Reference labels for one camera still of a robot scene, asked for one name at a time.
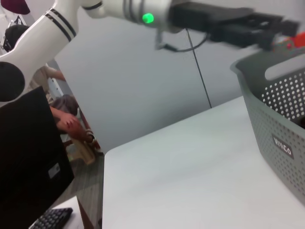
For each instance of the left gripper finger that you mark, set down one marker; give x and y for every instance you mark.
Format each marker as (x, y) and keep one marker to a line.
(290, 28)

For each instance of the black computer keyboard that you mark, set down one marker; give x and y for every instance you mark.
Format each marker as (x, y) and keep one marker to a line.
(52, 218)

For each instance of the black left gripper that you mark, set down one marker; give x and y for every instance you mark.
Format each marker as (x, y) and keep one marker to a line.
(214, 19)

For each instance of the black flat panel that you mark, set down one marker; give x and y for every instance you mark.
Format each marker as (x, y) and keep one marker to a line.
(28, 155)

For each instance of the black round background object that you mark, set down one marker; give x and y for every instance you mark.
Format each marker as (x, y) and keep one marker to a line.
(14, 35)

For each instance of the seated background person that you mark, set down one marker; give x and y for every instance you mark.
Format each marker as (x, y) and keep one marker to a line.
(66, 121)

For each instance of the maroon rounded object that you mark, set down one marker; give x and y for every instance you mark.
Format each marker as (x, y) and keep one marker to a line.
(16, 6)

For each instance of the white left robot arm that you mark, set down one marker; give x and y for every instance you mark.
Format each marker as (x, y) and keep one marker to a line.
(35, 47)

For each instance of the grey perforated storage basket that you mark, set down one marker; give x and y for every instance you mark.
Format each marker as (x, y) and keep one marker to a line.
(274, 124)

